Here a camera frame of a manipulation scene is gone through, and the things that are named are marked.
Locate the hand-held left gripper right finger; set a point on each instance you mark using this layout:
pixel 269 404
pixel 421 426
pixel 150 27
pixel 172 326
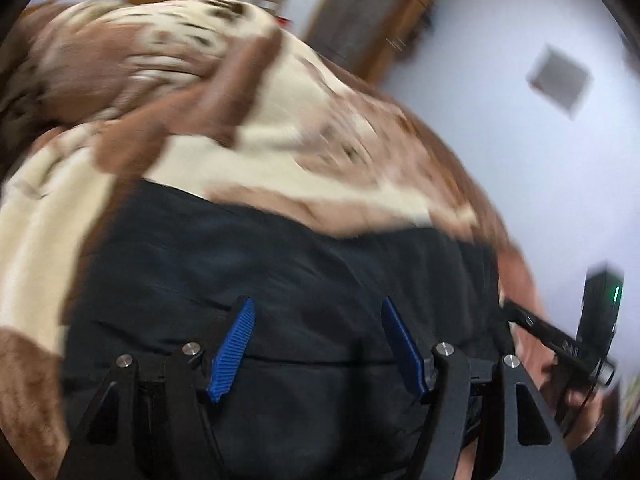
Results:
pixel 402 350

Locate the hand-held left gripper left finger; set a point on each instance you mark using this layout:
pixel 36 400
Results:
pixel 232 355

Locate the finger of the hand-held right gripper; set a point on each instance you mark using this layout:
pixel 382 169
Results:
pixel 525 320

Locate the black puffer jacket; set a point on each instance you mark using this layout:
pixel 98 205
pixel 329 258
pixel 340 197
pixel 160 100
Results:
pixel 300 270

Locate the brown printed blanket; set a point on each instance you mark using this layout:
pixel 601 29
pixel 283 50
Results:
pixel 75 210

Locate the brown puffer jacket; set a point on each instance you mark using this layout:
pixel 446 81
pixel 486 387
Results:
pixel 12 110

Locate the grey wall panel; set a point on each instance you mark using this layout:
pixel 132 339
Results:
pixel 559 82

